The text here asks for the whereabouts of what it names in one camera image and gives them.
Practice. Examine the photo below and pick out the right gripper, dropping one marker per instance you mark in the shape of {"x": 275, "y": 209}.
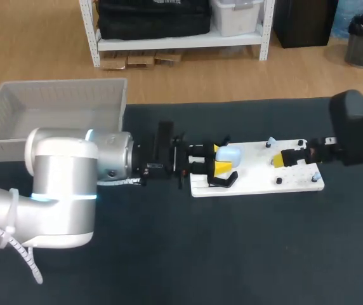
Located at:
{"x": 356, "y": 127}

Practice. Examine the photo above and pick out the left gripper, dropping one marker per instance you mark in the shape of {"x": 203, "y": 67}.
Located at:
{"x": 161, "y": 152}

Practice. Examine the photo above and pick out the light blue earbud case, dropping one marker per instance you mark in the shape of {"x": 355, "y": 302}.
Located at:
{"x": 230, "y": 156}

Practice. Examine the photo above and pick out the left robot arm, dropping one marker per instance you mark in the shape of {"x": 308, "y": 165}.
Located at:
{"x": 64, "y": 178}

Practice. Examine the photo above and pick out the light blue earbud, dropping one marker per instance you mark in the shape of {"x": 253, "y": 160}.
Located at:
{"x": 316, "y": 175}
{"x": 270, "y": 140}

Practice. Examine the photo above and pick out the white plate with black stands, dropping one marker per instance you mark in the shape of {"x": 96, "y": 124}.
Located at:
{"x": 257, "y": 178}

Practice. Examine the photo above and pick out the white plastic storage box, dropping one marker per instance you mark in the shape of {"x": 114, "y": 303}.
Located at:
{"x": 235, "y": 16}

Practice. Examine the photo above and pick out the white metal shelf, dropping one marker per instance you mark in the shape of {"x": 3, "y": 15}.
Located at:
{"x": 181, "y": 41}

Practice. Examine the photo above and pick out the black cabinet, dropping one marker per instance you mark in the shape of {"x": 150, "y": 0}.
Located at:
{"x": 305, "y": 22}

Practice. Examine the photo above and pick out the black bag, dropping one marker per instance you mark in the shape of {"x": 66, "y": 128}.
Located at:
{"x": 153, "y": 19}

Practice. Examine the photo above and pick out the grey slotted basket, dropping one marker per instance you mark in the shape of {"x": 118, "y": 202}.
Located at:
{"x": 57, "y": 105}

